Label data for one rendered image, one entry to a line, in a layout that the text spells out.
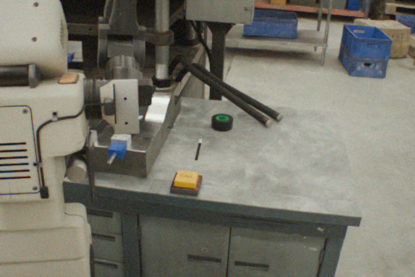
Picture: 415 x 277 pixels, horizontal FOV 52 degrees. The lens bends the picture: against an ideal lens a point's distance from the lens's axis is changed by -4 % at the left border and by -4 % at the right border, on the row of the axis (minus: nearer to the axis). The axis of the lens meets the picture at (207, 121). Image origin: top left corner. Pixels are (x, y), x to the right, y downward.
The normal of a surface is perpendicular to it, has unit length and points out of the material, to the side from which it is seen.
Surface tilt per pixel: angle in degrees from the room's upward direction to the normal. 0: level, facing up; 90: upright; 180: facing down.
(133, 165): 90
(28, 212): 82
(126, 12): 91
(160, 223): 90
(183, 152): 0
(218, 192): 0
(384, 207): 0
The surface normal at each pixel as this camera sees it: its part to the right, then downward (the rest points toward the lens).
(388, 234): 0.04, -0.90
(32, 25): 0.16, -0.28
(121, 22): 0.24, 0.46
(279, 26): -0.07, 0.48
